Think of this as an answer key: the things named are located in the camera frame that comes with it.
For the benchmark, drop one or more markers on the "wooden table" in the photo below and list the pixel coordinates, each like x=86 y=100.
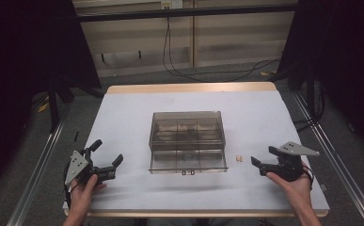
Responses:
x=189 y=87

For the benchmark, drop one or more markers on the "smoky transparent compartment box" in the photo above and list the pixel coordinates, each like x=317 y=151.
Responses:
x=187 y=138

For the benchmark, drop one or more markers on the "white wall socket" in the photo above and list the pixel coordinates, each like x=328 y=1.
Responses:
x=171 y=3

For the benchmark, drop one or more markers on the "metal floor rail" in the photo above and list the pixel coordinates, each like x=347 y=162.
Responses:
x=34 y=179
x=336 y=163

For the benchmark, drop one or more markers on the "small beige earplug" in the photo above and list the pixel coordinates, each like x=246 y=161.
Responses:
x=237 y=158
x=241 y=158

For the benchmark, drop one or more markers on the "small black floor piece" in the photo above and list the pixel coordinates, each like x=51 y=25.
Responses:
x=76 y=136

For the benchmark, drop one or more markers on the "person's left hand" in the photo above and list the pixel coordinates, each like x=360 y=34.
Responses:
x=82 y=194

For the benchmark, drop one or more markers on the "black horizontal bar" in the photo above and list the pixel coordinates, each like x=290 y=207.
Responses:
x=182 y=13

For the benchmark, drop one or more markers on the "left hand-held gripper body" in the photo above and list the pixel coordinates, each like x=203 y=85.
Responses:
x=77 y=168

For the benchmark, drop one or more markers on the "person's right hand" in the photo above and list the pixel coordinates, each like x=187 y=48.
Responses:
x=297 y=194

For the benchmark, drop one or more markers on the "black curtain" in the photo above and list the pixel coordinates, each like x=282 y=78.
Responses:
x=19 y=62
x=342 y=62

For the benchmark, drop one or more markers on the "yellow floor tape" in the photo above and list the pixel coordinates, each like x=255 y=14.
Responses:
x=43 y=107
x=264 y=73

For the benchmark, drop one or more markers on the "white felt mat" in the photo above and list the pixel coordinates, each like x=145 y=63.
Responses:
x=132 y=125

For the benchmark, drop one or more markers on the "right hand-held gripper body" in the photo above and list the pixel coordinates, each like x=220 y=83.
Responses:
x=291 y=168

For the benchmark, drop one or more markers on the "black metal stand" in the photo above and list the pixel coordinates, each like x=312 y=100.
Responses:
x=53 y=109

